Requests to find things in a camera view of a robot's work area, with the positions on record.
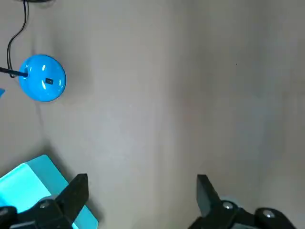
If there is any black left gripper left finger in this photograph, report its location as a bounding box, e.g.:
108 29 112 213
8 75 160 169
0 173 89 229

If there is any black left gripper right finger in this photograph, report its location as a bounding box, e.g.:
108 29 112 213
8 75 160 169
188 174 298 229

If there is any teal plastic bin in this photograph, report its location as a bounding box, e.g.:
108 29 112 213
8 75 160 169
0 154 99 229

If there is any blue desk lamp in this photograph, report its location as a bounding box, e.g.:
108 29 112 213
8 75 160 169
0 54 67 103

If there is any black lamp cable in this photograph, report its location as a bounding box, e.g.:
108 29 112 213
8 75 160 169
6 0 29 78

